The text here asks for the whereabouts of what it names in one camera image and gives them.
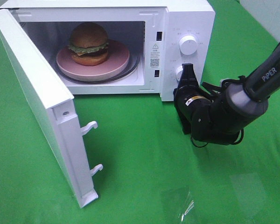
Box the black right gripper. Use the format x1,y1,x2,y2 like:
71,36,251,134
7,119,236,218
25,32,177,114
174,63,211,134

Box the white microwave knob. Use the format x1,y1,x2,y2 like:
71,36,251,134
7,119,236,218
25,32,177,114
179,35,198,55
175,66,183,82

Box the pink plate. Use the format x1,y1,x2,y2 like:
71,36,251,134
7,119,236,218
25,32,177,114
56,40,131,82

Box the burger with lettuce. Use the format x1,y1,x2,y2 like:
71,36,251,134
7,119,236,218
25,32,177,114
68,22,109,66

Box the white microwave door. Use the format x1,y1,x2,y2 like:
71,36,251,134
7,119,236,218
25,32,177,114
0,9,103,207

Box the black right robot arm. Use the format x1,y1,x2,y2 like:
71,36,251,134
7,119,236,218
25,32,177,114
173,42,280,145

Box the glass microwave turntable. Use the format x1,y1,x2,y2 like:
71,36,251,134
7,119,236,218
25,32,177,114
58,55,140,84

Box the white microwave oven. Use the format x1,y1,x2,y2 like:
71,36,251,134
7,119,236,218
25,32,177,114
0,0,215,104

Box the green table cloth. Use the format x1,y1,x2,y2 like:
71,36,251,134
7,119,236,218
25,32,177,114
0,0,280,224

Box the clear tape patch centre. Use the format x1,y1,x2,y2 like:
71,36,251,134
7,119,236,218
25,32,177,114
161,186,200,224

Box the clear tape patch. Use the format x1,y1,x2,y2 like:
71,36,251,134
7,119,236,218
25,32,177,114
230,173,267,219
161,186,200,224

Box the clear tape patch right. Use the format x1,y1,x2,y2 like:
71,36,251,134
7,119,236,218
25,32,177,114
230,173,267,219

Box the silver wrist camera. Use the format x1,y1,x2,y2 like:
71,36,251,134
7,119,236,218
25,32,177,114
220,78,229,86

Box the black camera cable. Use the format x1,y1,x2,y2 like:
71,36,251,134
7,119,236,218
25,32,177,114
190,127,245,148

